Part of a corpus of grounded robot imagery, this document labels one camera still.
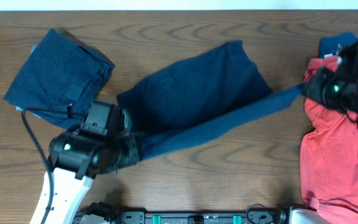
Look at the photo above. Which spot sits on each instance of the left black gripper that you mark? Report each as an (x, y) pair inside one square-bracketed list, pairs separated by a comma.
[(132, 154)]

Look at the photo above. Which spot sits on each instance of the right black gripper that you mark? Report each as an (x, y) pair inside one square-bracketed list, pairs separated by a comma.
[(315, 88)]

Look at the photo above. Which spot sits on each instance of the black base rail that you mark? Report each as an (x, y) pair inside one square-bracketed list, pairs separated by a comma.
[(101, 212)]

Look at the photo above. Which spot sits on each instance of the dark blue garment underneath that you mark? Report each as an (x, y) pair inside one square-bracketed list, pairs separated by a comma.
[(329, 46)]

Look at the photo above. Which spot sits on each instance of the folded navy shorts stack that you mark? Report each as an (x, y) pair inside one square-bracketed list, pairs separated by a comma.
[(59, 80)]

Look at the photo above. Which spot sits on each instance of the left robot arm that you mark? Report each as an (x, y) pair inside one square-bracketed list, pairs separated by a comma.
[(100, 144)]

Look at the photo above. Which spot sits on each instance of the navy blue shorts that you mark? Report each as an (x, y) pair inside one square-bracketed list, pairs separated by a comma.
[(197, 100)]

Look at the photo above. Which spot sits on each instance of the red orange t-shirt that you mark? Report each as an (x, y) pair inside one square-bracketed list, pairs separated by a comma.
[(329, 164)]

